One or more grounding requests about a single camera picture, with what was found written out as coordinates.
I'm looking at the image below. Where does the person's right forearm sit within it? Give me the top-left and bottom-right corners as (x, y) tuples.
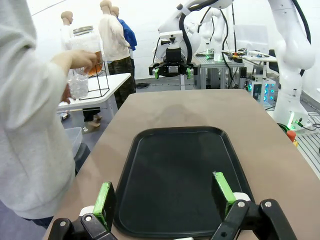
(37, 51), (69, 83)

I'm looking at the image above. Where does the computer with blue lights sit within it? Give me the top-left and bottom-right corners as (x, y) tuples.
(246, 74), (277, 103)

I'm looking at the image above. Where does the black wire dispenser stand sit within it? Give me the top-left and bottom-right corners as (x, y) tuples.
(79, 59), (111, 101)

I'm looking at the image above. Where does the white office desk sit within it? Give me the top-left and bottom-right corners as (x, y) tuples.
(241, 53), (278, 83)

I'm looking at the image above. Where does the person's right hand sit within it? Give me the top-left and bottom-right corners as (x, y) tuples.
(65, 49), (99, 76)

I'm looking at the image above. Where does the clear plastic storage bin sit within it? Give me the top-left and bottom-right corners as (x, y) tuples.
(63, 126), (83, 161)

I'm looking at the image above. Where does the white side table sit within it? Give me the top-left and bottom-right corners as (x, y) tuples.
(56, 72), (132, 118)

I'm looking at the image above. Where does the aluminium slotted base plate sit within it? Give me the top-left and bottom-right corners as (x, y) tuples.
(266, 94), (320, 181)

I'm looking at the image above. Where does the person in grey sweatshirt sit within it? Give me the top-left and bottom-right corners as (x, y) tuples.
(0, 0), (77, 230)

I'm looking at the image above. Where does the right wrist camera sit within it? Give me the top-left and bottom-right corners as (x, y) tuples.
(159, 31), (184, 50)

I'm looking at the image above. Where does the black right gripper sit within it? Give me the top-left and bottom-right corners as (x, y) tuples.
(148, 48), (195, 80)

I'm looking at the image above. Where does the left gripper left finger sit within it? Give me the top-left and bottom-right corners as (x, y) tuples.
(47, 181), (118, 240)

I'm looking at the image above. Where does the glass tea dispenser jar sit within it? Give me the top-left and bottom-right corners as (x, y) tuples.
(71, 25), (104, 77)

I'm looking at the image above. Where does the person's left hand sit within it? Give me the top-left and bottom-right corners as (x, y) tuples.
(59, 83), (72, 105)

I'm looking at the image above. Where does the aluminium frame table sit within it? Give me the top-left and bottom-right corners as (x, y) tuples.
(192, 53), (246, 90)

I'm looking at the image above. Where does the short clear iced cup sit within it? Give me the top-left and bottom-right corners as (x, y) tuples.
(67, 68), (90, 100)

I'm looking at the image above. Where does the black plastic serving tray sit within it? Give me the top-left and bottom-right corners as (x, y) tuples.
(112, 126), (256, 238)

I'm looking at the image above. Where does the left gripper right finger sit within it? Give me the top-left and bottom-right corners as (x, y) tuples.
(211, 171), (298, 240)

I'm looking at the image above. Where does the mannequin in beige sweater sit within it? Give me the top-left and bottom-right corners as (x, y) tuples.
(97, 0), (137, 108)

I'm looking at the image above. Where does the mannequin in white top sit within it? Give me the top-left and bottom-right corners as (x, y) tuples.
(59, 10), (76, 52)

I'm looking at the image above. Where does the red emergency stop button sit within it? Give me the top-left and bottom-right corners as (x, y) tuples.
(286, 129), (298, 146)

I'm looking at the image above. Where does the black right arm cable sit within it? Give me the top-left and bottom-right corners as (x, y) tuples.
(178, 0), (312, 76)

